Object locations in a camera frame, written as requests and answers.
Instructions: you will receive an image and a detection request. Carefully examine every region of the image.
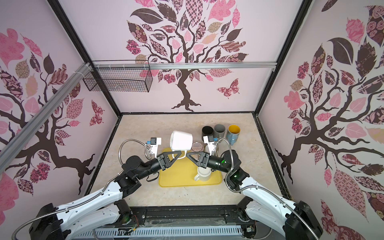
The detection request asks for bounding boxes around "aluminium rail left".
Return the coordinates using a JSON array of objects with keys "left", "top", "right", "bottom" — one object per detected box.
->
[{"left": 1, "top": 63, "right": 92, "bottom": 173}]

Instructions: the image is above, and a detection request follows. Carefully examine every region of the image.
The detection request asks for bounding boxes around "black base frame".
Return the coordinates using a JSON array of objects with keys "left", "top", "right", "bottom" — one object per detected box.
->
[{"left": 68, "top": 203, "right": 316, "bottom": 240}]

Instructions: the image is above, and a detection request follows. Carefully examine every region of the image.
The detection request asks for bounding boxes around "pink beige mug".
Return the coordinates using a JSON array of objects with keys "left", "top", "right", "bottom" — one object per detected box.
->
[{"left": 191, "top": 142, "right": 205, "bottom": 152}]

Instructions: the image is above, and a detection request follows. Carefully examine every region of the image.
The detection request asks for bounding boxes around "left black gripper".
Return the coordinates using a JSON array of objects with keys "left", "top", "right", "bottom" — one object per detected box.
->
[{"left": 136, "top": 150, "right": 182, "bottom": 181}]

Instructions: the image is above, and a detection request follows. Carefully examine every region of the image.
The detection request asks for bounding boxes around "white slotted cable duct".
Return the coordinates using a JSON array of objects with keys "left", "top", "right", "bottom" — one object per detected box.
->
[{"left": 71, "top": 225, "right": 244, "bottom": 240}]

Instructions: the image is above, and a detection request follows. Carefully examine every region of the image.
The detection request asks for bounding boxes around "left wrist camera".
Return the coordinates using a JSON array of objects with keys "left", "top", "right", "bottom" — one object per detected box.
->
[{"left": 147, "top": 138, "right": 162, "bottom": 158}]

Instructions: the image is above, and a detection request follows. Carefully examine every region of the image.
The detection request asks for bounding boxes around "grey mug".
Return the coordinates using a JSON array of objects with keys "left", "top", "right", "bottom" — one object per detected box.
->
[{"left": 213, "top": 124, "right": 226, "bottom": 139}]

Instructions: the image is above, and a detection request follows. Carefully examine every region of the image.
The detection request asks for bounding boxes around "cream white mug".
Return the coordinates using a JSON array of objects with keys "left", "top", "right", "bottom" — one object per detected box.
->
[{"left": 194, "top": 167, "right": 212, "bottom": 182}]

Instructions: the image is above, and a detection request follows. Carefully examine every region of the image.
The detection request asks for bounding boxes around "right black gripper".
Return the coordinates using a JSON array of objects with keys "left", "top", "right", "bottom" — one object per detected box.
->
[{"left": 188, "top": 151, "right": 232, "bottom": 176}]

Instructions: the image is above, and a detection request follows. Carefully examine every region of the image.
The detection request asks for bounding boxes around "aluminium rail back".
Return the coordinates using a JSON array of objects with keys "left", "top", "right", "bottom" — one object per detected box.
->
[{"left": 94, "top": 62, "right": 277, "bottom": 70}]

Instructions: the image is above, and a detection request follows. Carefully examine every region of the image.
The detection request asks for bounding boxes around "black wire basket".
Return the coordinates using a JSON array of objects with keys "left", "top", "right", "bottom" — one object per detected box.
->
[{"left": 83, "top": 60, "right": 153, "bottom": 93}]

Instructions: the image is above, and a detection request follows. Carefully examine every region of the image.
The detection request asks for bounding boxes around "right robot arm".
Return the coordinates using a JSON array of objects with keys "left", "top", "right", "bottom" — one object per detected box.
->
[{"left": 186, "top": 150, "right": 323, "bottom": 240}]

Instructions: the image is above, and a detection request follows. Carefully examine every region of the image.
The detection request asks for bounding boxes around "black mug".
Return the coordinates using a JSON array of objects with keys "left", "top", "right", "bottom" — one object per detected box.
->
[{"left": 202, "top": 126, "right": 214, "bottom": 142}]

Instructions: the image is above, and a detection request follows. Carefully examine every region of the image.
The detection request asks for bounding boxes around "blue mug yellow inside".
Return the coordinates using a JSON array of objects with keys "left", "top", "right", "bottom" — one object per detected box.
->
[{"left": 226, "top": 125, "right": 241, "bottom": 146}]

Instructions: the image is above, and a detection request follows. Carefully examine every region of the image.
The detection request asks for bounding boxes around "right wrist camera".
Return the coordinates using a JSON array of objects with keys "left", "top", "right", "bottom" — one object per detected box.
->
[{"left": 203, "top": 136, "right": 218, "bottom": 156}]

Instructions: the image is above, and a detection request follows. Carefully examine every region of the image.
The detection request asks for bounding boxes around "yellow plastic tray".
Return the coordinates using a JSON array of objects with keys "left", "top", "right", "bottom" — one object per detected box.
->
[{"left": 158, "top": 152, "right": 223, "bottom": 188}]

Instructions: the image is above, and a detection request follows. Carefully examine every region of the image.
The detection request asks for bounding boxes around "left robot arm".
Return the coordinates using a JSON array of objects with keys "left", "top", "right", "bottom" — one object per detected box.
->
[{"left": 29, "top": 151, "right": 186, "bottom": 240}]

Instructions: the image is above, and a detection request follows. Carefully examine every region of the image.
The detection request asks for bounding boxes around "aluminium rail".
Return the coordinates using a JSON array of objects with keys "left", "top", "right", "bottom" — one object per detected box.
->
[
  {"left": 1, "top": 63, "right": 92, "bottom": 173},
  {"left": 94, "top": 62, "right": 277, "bottom": 70}
]

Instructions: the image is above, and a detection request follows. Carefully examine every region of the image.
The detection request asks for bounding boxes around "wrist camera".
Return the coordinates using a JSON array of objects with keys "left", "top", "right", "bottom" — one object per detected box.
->
[
  {"left": 147, "top": 138, "right": 162, "bottom": 158},
  {"left": 203, "top": 136, "right": 218, "bottom": 156}
]

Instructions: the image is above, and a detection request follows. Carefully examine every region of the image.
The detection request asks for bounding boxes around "white ribbed mug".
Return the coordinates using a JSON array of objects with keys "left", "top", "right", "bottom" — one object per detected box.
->
[{"left": 170, "top": 131, "right": 193, "bottom": 160}]

